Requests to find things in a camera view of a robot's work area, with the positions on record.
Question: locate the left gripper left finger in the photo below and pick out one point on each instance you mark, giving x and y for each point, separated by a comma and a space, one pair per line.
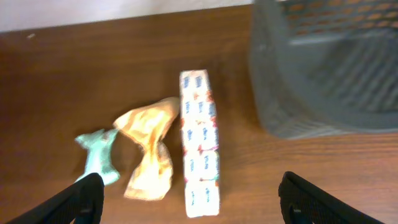
80, 203

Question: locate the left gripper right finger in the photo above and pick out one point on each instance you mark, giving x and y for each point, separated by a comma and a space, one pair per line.
303, 202

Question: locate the teal snack wrapper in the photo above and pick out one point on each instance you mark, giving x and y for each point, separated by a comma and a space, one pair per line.
98, 146

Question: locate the tan paper bag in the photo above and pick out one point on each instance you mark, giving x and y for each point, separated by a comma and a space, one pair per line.
147, 126

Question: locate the white tissue pack strip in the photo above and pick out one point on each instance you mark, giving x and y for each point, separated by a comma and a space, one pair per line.
200, 141

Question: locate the grey plastic basket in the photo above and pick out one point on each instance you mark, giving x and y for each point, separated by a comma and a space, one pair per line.
324, 67

